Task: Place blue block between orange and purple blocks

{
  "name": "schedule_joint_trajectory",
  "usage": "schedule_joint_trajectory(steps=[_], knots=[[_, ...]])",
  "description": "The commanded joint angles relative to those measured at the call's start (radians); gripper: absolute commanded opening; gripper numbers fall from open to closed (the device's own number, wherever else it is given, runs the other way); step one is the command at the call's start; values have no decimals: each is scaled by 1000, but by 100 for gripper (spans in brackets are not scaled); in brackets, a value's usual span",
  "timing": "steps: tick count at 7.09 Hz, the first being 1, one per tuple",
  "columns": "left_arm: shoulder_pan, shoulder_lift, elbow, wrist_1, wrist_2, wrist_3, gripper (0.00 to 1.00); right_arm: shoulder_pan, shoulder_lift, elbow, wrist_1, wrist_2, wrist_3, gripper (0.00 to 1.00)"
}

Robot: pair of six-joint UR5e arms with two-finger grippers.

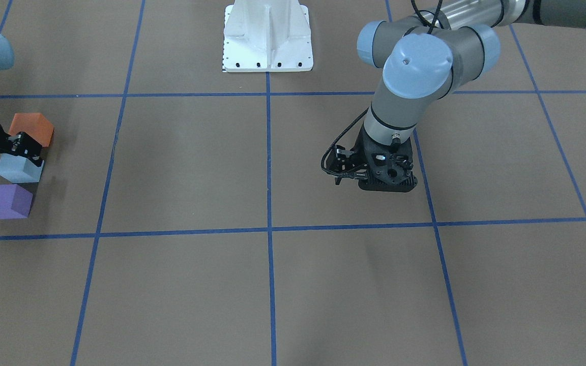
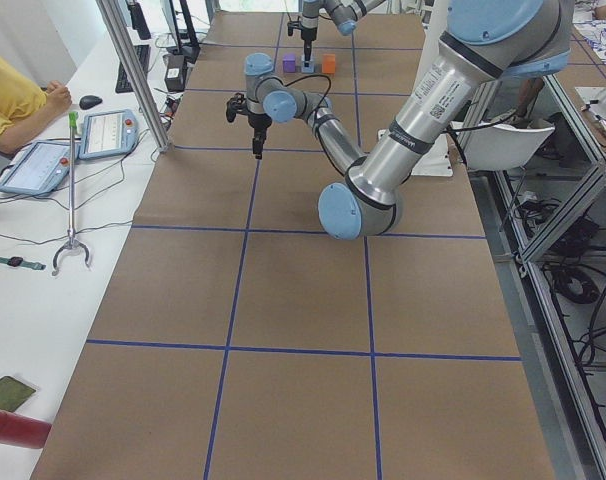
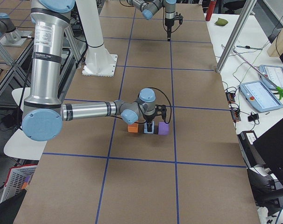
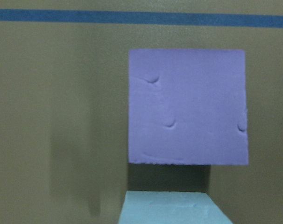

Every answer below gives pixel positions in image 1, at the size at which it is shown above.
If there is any orange foam block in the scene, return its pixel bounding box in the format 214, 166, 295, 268
8, 113, 55, 147

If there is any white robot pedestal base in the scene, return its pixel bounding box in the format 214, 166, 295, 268
222, 1, 314, 73

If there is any purple foam block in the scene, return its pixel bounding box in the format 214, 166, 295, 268
0, 185, 34, 220

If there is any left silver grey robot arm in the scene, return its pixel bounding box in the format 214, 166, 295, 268
320, 1, 586, 193

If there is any light blue foam block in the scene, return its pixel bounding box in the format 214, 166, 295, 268
0, 155, 44, 185

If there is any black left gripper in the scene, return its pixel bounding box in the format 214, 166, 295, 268
328, 127, 418, 193

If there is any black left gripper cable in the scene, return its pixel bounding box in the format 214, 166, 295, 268
320, 0, 444, 178

